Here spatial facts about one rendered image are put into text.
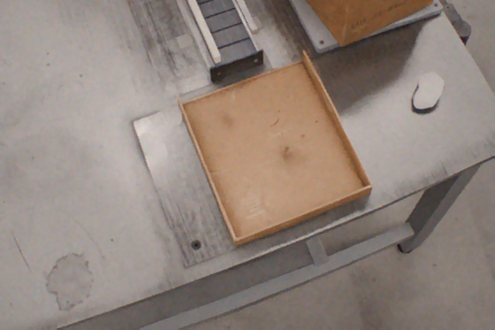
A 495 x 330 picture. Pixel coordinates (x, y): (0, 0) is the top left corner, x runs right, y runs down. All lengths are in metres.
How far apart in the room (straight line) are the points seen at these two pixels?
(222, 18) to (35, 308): 0.66
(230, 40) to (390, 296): 1.04
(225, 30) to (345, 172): 0.35
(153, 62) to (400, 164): 0.52
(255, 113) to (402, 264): 0.95
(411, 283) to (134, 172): 1.08
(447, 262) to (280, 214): 1.00
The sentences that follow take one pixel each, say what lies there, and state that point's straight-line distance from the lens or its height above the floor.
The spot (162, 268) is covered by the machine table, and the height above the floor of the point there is 0.83.
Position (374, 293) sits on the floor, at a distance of 2.03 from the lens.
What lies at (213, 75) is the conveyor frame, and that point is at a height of 0.86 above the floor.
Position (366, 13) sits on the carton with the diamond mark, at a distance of 1.27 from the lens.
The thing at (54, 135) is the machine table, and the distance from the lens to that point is 1.32.
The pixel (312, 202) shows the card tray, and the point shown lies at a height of 0.83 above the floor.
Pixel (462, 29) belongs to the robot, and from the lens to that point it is 2.08.
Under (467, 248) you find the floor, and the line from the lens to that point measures 2.13.
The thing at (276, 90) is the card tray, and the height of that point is 0.83.
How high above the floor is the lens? 1.97
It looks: 66 degrees down
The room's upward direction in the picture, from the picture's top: 3 degrees counter-clockwise
